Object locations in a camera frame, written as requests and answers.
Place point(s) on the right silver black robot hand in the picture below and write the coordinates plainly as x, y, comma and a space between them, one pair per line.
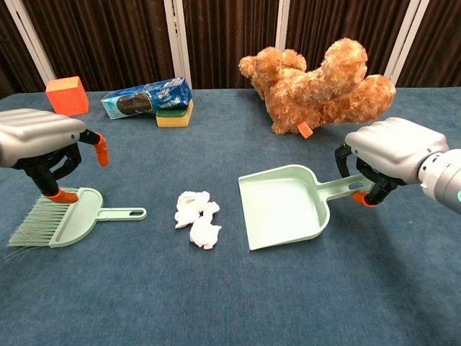
396, 147

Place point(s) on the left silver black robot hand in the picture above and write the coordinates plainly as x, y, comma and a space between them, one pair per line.
36, 137

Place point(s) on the mint green hand brush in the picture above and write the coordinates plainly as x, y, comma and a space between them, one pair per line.
75, 220

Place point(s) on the mint green dustpan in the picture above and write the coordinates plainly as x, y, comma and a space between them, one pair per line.
281, 209

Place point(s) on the orange yellow cube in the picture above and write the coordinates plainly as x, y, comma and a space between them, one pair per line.
68, 99

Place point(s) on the brown teddy bear plush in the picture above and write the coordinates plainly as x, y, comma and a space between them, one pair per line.
317, 93

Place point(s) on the blue cookie package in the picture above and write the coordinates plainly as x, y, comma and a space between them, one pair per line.
144, 99

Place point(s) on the dark brown curtain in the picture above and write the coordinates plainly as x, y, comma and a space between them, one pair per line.
119, 36

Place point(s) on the yellow green sponge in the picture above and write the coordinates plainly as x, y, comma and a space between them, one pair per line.
173, 119

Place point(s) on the blue felt table mat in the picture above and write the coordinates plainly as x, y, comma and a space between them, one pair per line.
180, 288

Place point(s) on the white partition frame post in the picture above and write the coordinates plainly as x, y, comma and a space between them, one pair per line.
286, 29
177, 36
407, 36
28, 36

